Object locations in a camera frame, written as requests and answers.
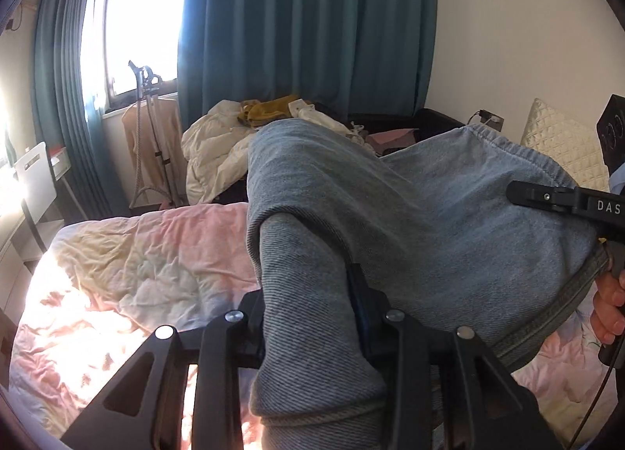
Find pink and white bed blanket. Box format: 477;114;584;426
10;202;625;450

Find mustard yellow garment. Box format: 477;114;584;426
237;95;301;129

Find black cable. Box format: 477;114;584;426
561;362;612;450

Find window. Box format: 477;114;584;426
80;0;193;111

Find black sofa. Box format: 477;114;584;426
312;108;464;158

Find white chair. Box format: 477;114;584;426
14;140;64;260

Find garment steamer stand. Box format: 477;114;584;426
128;59;179;209

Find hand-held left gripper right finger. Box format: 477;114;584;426
344;262;562;450

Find pink cloth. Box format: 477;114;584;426
366;130;416;150

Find blue denim pants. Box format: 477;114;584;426
245;119;611;450

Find white dresser desk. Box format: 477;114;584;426
0;196;30;295

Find white side table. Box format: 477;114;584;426
46;145;79;216

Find cream quilted pillow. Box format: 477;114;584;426
520;98;611;192

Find wide teal curtain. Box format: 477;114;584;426
177;0;438;131

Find cream padded jacket pile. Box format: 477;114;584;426
182;99;377;204

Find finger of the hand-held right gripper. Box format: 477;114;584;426
506;180;579;216

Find wall socket with plug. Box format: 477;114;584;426
469;109;505;132

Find beige sweater on hanger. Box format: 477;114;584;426
121;98;186;209

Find narrow teal curtain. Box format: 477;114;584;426
30;0;120;219

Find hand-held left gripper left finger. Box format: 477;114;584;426
61;290;267;450

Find person's right hand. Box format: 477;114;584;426
592;274;625;349

